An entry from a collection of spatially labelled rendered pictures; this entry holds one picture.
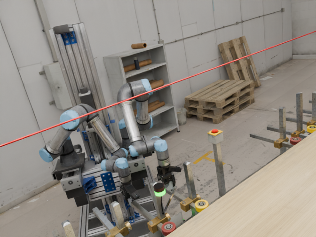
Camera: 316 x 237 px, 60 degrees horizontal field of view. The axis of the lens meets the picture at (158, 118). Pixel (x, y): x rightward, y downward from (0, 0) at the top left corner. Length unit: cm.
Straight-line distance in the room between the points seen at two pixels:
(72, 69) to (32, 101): 180
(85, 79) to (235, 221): 146
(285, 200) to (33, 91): 322
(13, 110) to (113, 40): 176
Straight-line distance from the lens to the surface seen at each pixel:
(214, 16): 624
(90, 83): 223
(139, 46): 440
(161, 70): 472
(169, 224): 163
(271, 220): 161
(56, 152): 208
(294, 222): 161
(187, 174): 172
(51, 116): 408
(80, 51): 220
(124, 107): 179
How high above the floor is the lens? 197
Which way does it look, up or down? 20 degrees down
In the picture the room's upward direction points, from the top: 11 degrees counter-clockwise
